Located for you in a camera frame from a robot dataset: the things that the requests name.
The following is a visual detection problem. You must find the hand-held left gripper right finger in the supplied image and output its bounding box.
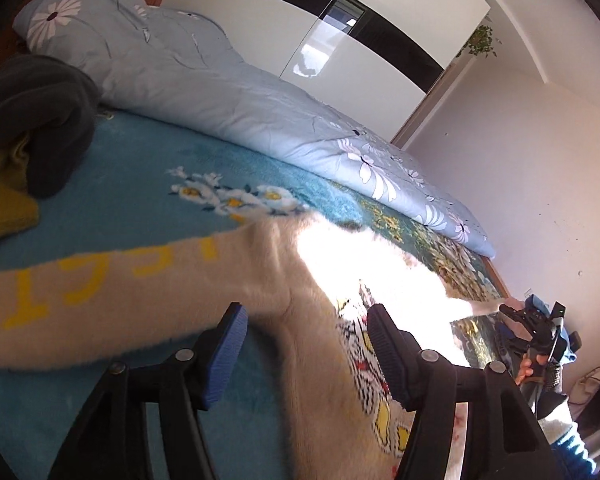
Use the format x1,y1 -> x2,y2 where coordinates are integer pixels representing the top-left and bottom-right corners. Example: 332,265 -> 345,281
367,303 -> 561,480

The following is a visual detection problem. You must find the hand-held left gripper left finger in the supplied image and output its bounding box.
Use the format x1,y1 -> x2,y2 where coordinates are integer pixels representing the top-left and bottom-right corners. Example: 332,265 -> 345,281
48,302 -> 249,480

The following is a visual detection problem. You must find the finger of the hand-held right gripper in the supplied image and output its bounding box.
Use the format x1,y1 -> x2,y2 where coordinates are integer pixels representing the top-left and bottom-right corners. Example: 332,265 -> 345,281
499,304 -> 537,332

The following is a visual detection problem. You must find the cream printed sweater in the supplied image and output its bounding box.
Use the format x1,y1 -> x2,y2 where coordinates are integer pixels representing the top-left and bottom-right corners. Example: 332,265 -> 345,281
0,209 -> 512,480

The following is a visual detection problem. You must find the person's right forearm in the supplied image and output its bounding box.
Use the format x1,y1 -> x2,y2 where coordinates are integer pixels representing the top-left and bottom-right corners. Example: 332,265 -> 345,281
530,384 -> 597,480

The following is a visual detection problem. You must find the person's right hand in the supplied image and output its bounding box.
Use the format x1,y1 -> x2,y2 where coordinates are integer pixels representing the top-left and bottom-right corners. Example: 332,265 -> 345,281
514,352 -> 547,389

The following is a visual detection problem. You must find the teal floral blanket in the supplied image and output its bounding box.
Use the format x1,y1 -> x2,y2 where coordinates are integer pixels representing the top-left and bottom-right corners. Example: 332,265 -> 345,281
0,108 -> 513,480

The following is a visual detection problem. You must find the blue floral quilt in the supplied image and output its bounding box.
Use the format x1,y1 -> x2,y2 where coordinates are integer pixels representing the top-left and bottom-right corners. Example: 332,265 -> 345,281
14,0 -> 497,259

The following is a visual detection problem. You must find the mustard yellow garment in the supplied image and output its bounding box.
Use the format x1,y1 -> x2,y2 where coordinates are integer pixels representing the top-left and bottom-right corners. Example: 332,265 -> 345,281
0,132 -> 41,246

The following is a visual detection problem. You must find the hanging green plant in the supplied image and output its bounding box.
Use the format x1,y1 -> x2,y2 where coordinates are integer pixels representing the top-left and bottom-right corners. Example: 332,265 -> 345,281
456,16 -> 502,59

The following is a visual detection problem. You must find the dark grey garment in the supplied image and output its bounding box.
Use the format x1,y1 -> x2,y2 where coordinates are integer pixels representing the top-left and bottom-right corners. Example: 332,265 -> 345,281
0,54 -> 103,200

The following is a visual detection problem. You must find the white and black wardrobe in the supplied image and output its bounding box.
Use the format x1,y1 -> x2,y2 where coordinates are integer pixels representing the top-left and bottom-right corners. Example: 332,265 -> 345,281
161,0 -> 492,145

